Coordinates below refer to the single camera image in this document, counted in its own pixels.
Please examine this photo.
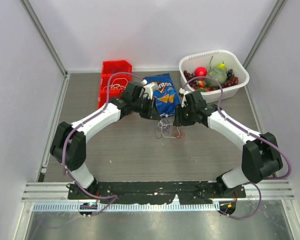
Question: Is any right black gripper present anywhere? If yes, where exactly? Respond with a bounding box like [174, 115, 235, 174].
[173, 103, 196, 127]

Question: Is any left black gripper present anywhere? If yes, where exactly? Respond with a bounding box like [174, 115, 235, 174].
[131, 95, 161, 120]

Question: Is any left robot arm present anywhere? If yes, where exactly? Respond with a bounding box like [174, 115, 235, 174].
[50, 81, 161, 200]

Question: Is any blue Doritos chip bag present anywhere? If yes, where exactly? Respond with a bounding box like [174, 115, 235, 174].
[144, 73, 181, 118]

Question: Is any dark red grape bunch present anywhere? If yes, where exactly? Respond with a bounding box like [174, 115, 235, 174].
[183, 70, 199, 89]

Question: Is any red plastic bin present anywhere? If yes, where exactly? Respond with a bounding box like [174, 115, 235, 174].
[97, 60, 132, 109]

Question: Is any white plastic basket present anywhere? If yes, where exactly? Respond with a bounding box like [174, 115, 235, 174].
[179, 49, 250, 103]

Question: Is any red apple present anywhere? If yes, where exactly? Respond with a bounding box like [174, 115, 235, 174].
[194, 66, 208, 77]

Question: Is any green melon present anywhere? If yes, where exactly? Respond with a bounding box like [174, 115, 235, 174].
[205, 67, 227, 88]

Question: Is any green pear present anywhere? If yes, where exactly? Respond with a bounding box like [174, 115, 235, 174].
[215, 62, 226, 70]

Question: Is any red and white striped wire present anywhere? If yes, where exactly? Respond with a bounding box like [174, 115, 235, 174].
[170, 127, 186, 145]

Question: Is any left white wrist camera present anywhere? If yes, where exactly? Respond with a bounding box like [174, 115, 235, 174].
[141, 79, 159, 99]

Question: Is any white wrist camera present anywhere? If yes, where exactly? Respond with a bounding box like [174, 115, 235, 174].
[178, 88, 191, 106]
[141, 79, 159, 99]

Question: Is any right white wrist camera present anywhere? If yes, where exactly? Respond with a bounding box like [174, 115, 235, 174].
[178, 88, 191, 106]

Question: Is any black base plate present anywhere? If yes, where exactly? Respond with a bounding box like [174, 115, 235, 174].
[67, 180, 246, 205]

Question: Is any slotted cable duct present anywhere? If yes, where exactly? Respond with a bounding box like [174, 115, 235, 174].
[32, 201, 220, 213]

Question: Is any right aluminium frame post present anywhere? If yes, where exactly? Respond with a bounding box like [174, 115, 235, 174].
[243, 0, 287, 69]

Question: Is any aluminium frame post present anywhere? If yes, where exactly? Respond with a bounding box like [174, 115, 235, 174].
[19, 0, 68, 77]
[243, 0, 287, 69]

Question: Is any left aluminium frame post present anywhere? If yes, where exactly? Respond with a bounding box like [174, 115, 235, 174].
[19, 0, 68, 77]

